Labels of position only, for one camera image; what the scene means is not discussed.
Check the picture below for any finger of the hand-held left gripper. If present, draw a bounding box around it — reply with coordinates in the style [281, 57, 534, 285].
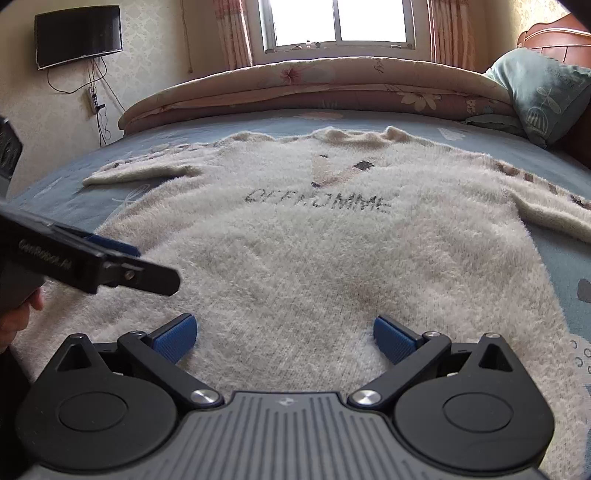
[99, 255, 181, 296]
[53, 224, 141, 258]

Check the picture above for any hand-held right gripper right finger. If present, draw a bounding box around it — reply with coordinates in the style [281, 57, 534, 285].
[346, 316, 514, 409]

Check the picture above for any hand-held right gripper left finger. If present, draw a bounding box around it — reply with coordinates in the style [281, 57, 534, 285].
[55, 313, 225, 409]

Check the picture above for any white fuzzy sweater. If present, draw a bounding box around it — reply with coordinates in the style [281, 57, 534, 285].
[9, 126, 591, 480]

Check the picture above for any person's left hand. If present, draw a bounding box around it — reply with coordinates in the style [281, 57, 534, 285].
[0, 288, 44, 354]

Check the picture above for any bed with blue floral sheet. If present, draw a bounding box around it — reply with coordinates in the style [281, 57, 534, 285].
[9, 108, 591, 480]

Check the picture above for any flat teal pillow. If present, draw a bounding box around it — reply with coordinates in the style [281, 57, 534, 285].
[464, 113, 527, 137]

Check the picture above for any pink floral quilt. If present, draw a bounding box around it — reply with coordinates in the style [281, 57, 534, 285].
[117, 58, 518, 136]

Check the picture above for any pink striped curtain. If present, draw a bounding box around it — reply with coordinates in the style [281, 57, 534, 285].
[215, 0, 254, 70]
[427, 0, 490, 72]

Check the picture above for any teal printed pillow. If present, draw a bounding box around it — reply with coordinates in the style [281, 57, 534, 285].
[482, 48, 591, 149]

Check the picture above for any window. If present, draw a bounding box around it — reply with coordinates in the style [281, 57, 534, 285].
[256, 0, 416, 54]

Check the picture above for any wooden headboard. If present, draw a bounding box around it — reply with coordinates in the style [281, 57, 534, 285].
[517, 14, 591, 167]

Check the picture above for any black wall television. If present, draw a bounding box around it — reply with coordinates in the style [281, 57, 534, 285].
[34, 6, 123, 71]

